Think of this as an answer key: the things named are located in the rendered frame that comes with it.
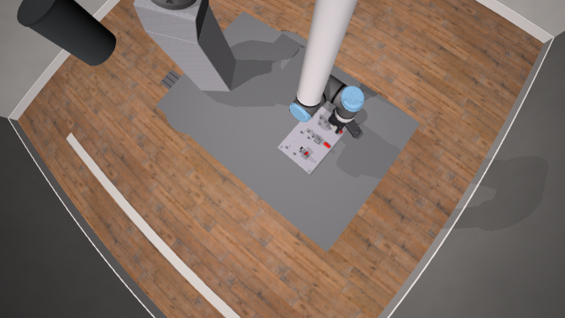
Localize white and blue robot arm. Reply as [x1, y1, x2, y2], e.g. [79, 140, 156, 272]
[151, 0, 365, 138]

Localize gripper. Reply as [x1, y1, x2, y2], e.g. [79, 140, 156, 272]
[328, 107, 344, 134]

